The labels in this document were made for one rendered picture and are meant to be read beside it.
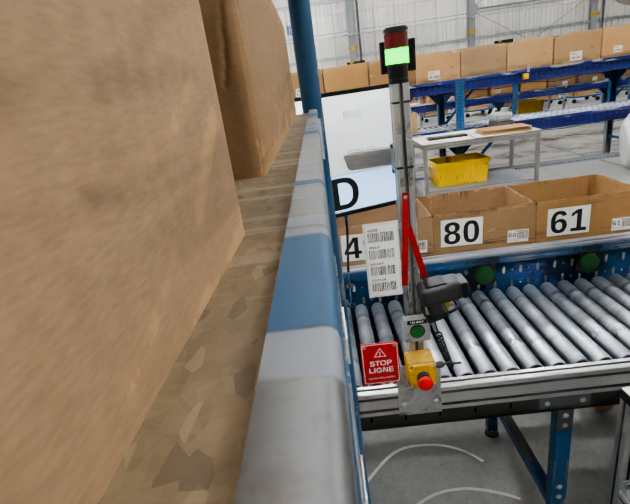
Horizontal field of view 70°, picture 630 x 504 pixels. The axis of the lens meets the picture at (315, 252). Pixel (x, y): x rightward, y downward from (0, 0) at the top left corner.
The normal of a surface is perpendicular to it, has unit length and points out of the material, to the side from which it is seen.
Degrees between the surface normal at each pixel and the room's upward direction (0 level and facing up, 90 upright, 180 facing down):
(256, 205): 0
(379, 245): 90
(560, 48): 90
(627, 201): 90
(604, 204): 90
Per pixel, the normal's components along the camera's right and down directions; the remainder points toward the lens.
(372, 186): 0.33, 0.22
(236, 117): 0.01, 0.36
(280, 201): -0.13, -0.93
